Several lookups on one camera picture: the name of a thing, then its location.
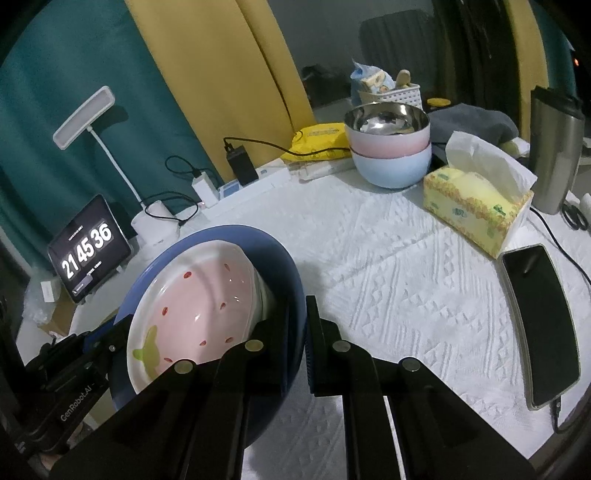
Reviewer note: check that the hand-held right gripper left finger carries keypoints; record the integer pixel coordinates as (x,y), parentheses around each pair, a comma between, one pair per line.
(268,350)

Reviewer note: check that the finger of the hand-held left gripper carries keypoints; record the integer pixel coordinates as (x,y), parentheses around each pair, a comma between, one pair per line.
(108,334)

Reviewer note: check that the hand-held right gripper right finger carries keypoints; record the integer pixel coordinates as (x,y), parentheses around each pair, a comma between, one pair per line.
(310,350)

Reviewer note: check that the pink dotted bowl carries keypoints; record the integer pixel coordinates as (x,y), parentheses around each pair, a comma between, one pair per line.
(198,295)

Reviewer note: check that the large blue bowl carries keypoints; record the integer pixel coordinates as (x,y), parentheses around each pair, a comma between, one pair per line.
(277,258)

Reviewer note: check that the person's left hand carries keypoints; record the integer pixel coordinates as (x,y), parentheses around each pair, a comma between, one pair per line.
(51,463)

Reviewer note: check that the cardboard box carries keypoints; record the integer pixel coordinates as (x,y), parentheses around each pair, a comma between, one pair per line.
(57,323)

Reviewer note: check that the clear plastic bag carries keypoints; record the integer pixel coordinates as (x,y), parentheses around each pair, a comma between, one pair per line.
(34,300)

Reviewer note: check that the tablet showing clock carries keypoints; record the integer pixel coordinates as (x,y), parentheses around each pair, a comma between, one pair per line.
(87,251)

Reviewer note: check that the white textured tablecloth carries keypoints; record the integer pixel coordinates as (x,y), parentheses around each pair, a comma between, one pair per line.
(392,277)

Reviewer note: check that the white power strip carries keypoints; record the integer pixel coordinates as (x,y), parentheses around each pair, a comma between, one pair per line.
(272,177)

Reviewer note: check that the white charger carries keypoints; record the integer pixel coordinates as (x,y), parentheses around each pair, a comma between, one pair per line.
(205,189)

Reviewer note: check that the black charger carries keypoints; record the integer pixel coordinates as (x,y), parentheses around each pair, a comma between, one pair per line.
(241,166)

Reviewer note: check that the light blue bowl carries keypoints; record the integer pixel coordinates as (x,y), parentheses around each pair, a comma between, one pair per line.
(392,170)

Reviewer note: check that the yellow packet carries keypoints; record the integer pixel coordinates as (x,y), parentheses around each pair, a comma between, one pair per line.
(318,138)

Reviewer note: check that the yellow tissue box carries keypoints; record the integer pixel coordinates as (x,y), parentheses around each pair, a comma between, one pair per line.
(471,207)

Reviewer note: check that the white desk lamp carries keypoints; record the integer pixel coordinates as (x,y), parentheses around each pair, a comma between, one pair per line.
(83,117)

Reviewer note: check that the steel-lined pink bowl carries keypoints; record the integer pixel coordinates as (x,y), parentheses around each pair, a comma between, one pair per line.
(388,138)

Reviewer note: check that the black smartphone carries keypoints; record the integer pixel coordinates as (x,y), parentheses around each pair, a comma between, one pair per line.
(538,323)

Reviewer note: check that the teal curtain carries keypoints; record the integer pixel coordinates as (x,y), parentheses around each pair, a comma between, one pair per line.
(92,69)
(558,64)

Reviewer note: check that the white slotted basket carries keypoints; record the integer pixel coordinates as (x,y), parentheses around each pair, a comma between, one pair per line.
(401,97)

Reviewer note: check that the pale printed packet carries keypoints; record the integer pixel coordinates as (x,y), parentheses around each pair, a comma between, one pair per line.
(376,82)

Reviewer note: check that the yellow round lid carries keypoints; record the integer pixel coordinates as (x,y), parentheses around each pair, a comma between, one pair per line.
(437,102)

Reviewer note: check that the yellow curtain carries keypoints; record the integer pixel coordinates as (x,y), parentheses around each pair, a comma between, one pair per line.
(526,46)
(207,69)

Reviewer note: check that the grey cloth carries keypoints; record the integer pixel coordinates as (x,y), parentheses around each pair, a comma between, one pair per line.
(475,120)

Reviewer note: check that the wooden spoon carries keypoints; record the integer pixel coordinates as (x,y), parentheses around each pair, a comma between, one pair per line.
(402,77)

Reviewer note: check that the black scissors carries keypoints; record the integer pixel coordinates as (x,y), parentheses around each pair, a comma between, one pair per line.
(575,216)

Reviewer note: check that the steel tumbler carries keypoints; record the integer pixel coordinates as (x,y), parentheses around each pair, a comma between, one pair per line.
(554,152)

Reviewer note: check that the dark glass window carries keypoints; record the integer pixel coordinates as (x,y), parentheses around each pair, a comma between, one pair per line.
(332,37)

